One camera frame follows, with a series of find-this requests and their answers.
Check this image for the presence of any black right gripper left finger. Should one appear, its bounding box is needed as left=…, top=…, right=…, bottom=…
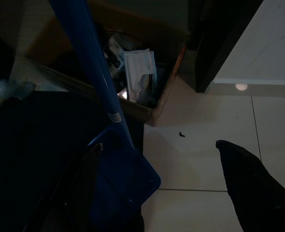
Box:
left=19, top=142, right=103, bottom=232

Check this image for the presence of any black desk panel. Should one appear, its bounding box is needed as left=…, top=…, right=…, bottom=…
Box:
left=188, top=0, right=264, bottom=94

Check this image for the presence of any brown cardboard box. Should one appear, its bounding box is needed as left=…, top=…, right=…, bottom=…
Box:
left=16, top=0, right=191, bottom=128

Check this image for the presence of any white black printed scrap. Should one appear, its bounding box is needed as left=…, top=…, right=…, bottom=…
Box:
left=103, top=33, right=125, bottom=73

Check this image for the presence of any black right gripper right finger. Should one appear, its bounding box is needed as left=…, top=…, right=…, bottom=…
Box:
left=215, top=139, right=285, bottom=232

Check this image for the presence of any blue long-handled dustpan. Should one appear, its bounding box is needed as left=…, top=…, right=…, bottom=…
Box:
left=48, top=0, right=162, bottom=232

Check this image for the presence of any white paper packet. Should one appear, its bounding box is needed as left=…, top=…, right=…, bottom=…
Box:
left=123, top=48, right=157, bottom=102

